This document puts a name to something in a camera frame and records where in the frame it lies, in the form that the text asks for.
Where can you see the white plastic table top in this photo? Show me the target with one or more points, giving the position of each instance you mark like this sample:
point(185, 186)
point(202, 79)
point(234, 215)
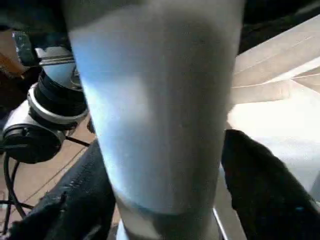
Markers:
point(280, 115)

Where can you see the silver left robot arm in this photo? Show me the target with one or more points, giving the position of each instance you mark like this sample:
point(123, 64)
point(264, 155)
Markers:
point(50, 110)

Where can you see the white plastic table leg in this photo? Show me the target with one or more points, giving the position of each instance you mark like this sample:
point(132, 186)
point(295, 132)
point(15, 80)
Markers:
point(160, 100)

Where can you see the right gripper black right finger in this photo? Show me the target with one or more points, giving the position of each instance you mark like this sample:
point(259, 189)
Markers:
point(270, 195)

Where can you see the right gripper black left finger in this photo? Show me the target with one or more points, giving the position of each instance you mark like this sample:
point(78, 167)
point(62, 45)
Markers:
point(70, 205)

